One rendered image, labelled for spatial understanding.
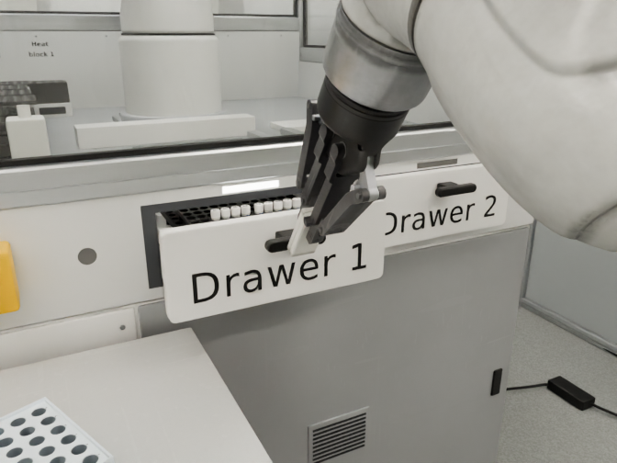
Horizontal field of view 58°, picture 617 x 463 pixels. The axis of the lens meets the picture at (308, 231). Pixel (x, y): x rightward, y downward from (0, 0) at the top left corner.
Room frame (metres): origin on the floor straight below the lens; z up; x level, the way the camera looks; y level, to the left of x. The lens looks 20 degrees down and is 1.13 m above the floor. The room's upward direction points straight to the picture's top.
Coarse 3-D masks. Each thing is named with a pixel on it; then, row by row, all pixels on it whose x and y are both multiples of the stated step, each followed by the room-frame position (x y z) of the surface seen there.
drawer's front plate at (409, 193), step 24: (456, 168) 0.87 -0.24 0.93; (480, 168) 0.88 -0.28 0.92; (408, 192) 0.82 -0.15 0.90; (432, 192) 0.84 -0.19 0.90; (480, 192) 0.88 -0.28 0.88; (504, 192) 0.91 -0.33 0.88; (432, 216) 0.84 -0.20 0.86; (456, 216) 0.86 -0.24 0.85; (480, 216) 0.89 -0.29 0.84; (504, 216) 0.91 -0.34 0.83; (408, 240) 0.82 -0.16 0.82
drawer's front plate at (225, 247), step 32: (224, 224) 0.59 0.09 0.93; (256, 224) 0.61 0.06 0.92; (288, 224) 0.63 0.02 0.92; (352, 224) 0.67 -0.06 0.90; (384, 224) 0.69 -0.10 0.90; (192, 256) 0.57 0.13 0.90; (224, 256) 0.59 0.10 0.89; (256, 256) 0.61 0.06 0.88; (288, 256) 0.63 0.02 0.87; (320, 256) 0.65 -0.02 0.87; (352, 256) 0.67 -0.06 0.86; (192, 288) 0.57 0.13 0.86; (224, 288) 0.59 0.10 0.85; (288, 288) 0.63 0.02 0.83; (320, 288) 0.65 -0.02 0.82
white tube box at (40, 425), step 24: (24, 408) 0.44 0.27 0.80; (48, 408) 0.44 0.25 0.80; (0, 432) 0.41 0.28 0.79; (24, 432) 0.41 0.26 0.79; (48, 432) 0.41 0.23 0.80; (72, 432) 0.41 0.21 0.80; (0, 456) 0.38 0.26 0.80; (24, 456) 0.38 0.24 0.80; (48, 456) 0.38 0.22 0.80; (72, 456) 0.38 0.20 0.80; (96, 456) 0.38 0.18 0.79
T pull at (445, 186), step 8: (440, 184) 0.84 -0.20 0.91; (448, 184) 0.83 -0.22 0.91; (456, 184) 0.83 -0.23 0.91; (464, 184) 0.83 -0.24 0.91; (472, 184) 0.83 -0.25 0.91; (440, 192) 0.80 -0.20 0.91; (448, 192) 0.81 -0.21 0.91; (456, 192) 0.81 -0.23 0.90; (464, 192) 0.82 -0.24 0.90; (472, 192) 0.83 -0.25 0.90
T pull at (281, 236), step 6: (276, 234) 0.61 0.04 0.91; (282, 234) 0.60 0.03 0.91; (288, 234) 0.60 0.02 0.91; (270, 240) 0.58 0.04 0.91; (276, 240) 0.58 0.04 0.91; (282, 240) 0.59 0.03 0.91; (288, 240) 0.59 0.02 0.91; (324, 240) 0.61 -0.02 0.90; (264, 246) 0.58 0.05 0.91; (270, 246) 0.58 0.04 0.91; (276, 246) 0.58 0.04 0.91; (282, 246) 0.58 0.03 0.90; (270, 252) 0.58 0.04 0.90
